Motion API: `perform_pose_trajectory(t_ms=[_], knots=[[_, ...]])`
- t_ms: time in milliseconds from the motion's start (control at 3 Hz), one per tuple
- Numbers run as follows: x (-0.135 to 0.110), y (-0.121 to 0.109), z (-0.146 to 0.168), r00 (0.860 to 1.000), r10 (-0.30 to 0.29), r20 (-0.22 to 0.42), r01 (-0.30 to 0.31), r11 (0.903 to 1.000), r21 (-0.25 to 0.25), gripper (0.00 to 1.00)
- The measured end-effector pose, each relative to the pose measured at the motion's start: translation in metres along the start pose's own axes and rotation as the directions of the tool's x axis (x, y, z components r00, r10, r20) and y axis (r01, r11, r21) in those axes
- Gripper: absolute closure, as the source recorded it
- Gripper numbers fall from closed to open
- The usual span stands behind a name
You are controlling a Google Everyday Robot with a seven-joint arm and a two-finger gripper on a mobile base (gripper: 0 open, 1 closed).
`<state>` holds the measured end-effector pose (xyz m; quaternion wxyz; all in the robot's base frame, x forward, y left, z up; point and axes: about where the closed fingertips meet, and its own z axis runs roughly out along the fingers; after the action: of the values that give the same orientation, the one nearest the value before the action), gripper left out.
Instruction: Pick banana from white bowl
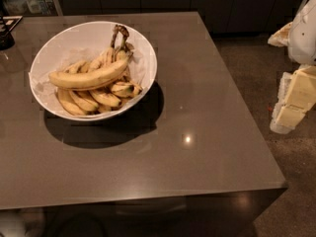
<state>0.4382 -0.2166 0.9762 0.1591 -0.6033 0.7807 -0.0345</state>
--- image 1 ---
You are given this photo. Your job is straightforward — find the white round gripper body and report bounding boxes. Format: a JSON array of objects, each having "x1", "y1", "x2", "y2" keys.
[{"x1": 268, "y1": 0, "x2": 316, "y2": 65}]

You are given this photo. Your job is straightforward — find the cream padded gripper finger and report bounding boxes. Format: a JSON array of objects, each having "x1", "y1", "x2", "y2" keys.
[{"x1": 270, "y1": 65, "x2": 316, "y2": 134}]

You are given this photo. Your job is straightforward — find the large top yellow banana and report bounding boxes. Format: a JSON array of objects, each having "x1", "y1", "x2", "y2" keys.
[{"x1": 48, "y1": 58, "x2": 128, "y2": 90}]

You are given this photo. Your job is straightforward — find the banana bunch with dark stem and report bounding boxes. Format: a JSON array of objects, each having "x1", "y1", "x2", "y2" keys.
[{"x1": 62, "y1": 24, "x2": 134, "y2": 75}]

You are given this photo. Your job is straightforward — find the white bowl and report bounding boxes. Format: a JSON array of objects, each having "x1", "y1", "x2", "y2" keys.
[{"x1": 38, "y1": 21, "x2": 156, "y2": 122}]

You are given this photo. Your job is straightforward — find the banana bunch at bowl front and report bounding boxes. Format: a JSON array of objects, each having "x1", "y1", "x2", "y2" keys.
[{"x1": 56, "y1": 81, "x2": 143, "y2": 117}]

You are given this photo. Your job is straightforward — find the bottles on back shelf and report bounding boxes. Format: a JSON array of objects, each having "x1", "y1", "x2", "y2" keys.
[{"x1": 0, "y1": 0, "x2": 57, "y2": 16}]

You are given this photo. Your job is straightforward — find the black object at table corner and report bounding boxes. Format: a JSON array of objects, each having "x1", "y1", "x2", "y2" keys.
[{"x1": 0, "y1": 16, "x2": 23, "y2": 50}]

